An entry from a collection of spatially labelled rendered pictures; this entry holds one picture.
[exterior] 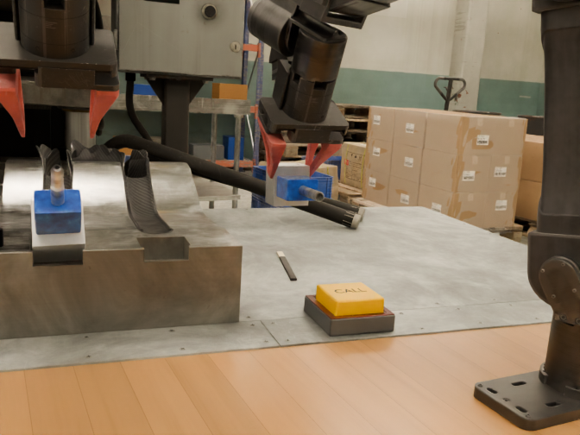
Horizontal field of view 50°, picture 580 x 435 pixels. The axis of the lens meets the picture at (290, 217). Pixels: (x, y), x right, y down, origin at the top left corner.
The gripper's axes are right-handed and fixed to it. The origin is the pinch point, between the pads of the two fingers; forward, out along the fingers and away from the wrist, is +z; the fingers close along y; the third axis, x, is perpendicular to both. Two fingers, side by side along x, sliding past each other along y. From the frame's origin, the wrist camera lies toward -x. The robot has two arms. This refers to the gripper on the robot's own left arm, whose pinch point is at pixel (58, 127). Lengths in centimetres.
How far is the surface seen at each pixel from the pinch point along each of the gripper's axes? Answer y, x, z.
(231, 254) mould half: -17.6, 8.3, 10.4
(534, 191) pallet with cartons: -345, -241, 221
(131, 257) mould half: -6.9, 8.3, 10.3
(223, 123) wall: -184, -553, 383
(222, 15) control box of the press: -37, -83, 26
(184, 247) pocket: -13.1, 4.7, 12.8
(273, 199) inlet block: -26.5, -4.6, 14.1
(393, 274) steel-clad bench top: -46, 0, 25
